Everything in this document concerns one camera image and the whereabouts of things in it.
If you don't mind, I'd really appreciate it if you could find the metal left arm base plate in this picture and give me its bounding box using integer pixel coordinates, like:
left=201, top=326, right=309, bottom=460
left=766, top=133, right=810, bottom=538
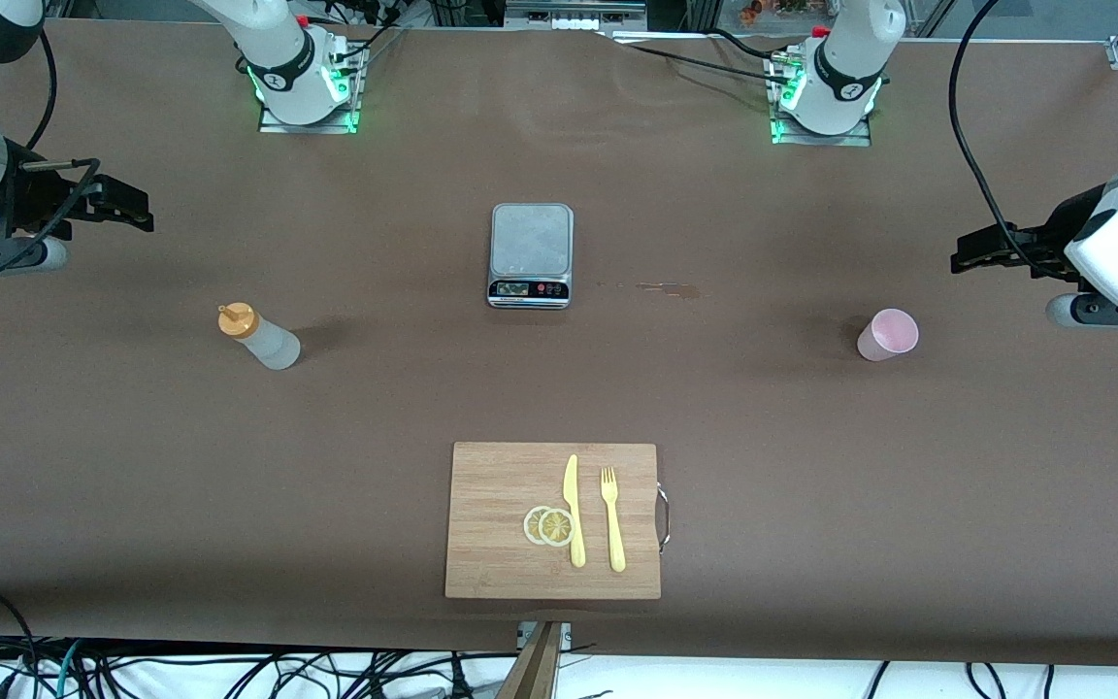
left=768, top=53, right=875, bottom=149

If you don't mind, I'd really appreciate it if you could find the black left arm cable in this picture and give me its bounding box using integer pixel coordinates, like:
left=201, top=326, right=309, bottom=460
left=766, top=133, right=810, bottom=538
left=947, top=0, right=1084, bottom=283

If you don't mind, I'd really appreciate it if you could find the pink plastic cup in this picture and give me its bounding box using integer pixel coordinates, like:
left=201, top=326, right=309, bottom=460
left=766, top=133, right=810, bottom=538
left=857, top=308, right=920, bottom=363

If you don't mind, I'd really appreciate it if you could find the orange toy food pile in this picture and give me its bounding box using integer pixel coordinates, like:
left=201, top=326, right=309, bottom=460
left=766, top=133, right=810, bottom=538
left=739, top=0, right=817, bottom=27

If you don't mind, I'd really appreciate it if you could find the teal floor cable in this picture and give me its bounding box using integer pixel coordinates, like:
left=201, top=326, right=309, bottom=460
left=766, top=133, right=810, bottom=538
left=52, top=639, right=84, bottom=699

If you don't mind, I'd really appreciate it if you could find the yellow plastic fork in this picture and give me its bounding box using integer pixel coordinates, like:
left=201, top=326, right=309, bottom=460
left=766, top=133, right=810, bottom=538
left=600, top=466, right=627, bottom=573

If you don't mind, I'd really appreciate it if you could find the translucent sauce bottle orange cap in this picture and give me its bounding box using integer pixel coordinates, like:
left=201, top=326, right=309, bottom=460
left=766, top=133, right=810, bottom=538
left=217, top=302, right=302, bottom=372

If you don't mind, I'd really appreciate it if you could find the black cable across table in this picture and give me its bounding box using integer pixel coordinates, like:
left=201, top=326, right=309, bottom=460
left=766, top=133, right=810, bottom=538
left=608, top=34, right=798, bottom=86

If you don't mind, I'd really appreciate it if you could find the metal table clamp bracket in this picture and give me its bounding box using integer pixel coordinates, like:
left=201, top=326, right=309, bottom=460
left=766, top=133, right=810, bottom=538
left=517, top=621, right=573, bottom=653

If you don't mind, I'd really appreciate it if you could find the silver digital kitchen scale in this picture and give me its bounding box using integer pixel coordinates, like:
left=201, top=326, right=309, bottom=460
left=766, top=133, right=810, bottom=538
left=487, top=202, right=575, bottom=311

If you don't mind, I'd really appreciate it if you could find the wooden post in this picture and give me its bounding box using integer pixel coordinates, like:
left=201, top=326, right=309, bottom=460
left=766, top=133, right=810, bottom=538
left=496, top=621, right=565, bottom=699

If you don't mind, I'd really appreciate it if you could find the wooden cutting board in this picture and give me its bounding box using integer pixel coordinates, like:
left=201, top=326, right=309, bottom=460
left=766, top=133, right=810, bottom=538
left=444, top=442, right=672, bottom=601

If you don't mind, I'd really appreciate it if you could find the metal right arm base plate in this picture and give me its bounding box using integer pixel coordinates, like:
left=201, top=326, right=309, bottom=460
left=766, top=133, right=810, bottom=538
left=258, top=29, right=368, bottom=135

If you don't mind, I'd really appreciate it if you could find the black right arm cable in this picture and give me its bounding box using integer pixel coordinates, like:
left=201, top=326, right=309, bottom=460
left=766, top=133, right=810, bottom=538
left=0, top=27, right=102, bottom=278

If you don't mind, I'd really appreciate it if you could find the yellow plastic knife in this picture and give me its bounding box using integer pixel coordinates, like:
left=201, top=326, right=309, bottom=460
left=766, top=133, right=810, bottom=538
left=563, top=453, right=587, bottom=569

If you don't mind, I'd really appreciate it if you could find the white power strip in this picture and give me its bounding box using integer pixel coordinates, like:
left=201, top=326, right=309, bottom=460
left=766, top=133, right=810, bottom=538
left=505, top=0, right=647, bottom=33

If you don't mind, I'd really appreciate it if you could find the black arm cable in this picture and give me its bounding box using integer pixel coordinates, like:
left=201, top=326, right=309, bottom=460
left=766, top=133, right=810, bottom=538
left=0, top=27, right=102, bottom=278
left=947, top=0, right=1084, bottom=283

